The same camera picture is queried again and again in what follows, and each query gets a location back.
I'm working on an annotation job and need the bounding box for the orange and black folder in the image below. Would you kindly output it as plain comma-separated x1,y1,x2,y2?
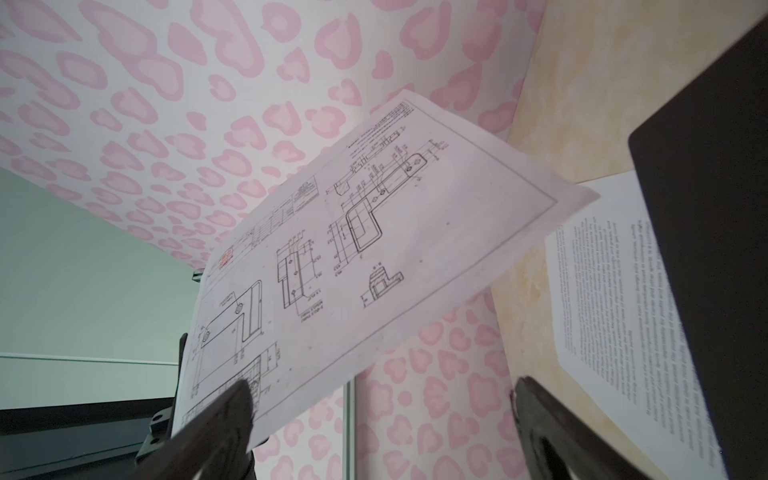
628,21,767,479

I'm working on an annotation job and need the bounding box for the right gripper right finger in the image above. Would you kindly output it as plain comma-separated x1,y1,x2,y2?
510,376,647,480

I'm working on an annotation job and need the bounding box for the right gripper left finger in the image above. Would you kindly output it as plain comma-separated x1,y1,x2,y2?
130,380,256,479

